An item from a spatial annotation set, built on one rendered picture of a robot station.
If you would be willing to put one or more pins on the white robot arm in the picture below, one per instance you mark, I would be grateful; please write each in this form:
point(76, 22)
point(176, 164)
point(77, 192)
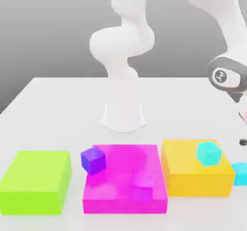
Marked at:
point(123, 41)

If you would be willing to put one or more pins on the small purple cube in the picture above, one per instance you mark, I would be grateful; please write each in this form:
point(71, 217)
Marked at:
point(93, 161)

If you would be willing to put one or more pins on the small magenta cube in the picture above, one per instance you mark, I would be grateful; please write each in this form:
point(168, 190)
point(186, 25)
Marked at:
point(142, 186)

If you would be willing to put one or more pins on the small turquoise cube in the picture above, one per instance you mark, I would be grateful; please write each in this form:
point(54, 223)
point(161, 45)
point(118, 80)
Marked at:
point(208, 154)

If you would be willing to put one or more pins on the small cyan cube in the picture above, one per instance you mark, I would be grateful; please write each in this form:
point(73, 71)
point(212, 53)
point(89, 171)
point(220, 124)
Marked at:
point(240, 174)

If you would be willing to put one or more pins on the large magenta box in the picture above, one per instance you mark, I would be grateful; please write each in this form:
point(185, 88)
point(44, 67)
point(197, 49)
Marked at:
point(123, 165)

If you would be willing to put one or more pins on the large orange box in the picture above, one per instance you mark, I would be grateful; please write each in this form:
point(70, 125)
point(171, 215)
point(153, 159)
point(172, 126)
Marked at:
point(183, 169)

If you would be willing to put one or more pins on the large green box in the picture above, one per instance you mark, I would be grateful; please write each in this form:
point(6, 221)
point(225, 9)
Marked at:
point(34, 178)

